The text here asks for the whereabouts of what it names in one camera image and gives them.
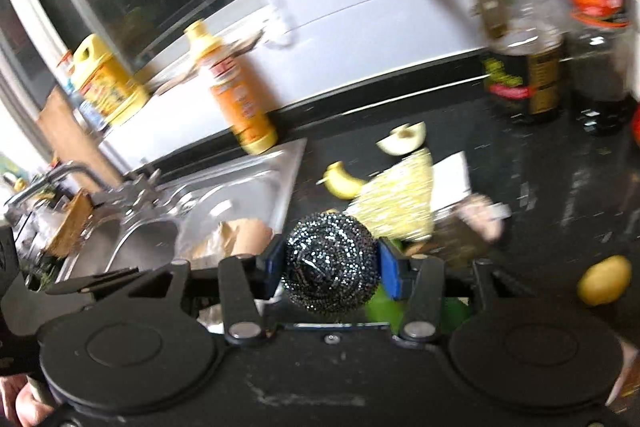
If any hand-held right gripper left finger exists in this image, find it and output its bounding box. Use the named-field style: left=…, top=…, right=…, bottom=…
left=97, top=239, right=289, bottom=346

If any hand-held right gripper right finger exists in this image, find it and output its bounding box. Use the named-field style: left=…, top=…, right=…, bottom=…
left=378, top=240, right=534, bottom=344

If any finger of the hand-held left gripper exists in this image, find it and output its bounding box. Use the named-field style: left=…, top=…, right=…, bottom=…
left=46, top=269, right=142, bottom=297

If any green pepper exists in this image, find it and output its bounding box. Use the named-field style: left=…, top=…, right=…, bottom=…
left=364, top=282, right=472, bottom=334

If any steel wool scrubber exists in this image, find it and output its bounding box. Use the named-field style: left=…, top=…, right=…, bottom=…
left=279, top=212, right=382, bottom=321

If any blue bin with clear liner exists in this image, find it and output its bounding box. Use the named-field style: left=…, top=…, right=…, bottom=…
left=178, top=207, right=281, bottom=323

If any stainless steel sink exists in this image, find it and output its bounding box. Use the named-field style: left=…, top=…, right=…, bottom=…
left=54, top=137, right=309, bottom=308

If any person's left hand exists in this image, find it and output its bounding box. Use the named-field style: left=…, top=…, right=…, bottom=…
left=0, top=374, right=53, bottom=427

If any brown woven basket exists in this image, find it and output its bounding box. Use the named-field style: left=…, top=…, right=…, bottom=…
left=44, top=189, right=94, bottom=259

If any gold mesh scouring cloth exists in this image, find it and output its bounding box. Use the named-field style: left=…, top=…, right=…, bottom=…
left=344, top=147, right=436, bottom=242

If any yellow fruit peel wedge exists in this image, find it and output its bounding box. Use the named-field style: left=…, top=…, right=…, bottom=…
left=322, top=160, right=367, bottom=200

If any chrome kitchen faucet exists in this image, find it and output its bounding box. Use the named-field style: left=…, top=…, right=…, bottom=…
left=4, top=159, right=162, bottom=219

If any white paper sheet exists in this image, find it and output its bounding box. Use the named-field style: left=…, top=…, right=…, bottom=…
left=432, top=151, right=474, bottom=214

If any pale fruit piece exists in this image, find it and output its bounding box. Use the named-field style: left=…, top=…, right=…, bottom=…
left=375, top=121, right=427, bottom=156

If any wooden cutting board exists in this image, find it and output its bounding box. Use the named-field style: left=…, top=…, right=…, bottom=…
left=37, top=81, right=127, bottom=194

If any clear bottle blue label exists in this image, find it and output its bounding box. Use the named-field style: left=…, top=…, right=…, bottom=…
left=75, top=91, right=109, bottom=134

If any orange dish soap bottle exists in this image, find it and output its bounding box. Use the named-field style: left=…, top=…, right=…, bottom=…
left=183, top=20, right=279, bottom=156

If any yellow detergent jug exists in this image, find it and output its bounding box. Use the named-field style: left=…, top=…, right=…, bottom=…
left=70, top=34, right=151, bottom=128

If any yellow lemon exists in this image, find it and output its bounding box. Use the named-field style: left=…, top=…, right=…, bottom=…
left=577, top=255, right=634, bottom=307

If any clear cooking oil bottle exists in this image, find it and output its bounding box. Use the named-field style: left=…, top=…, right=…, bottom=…
left=464, top=0, right=567, bottom=126

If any dark vinegar bottle yellow cap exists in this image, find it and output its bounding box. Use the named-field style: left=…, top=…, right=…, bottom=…
left=559, top=0, right=637, bottom=136

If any wire dish rack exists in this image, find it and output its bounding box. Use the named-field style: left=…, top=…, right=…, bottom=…
left=0, top=152, right=96, bottom=280

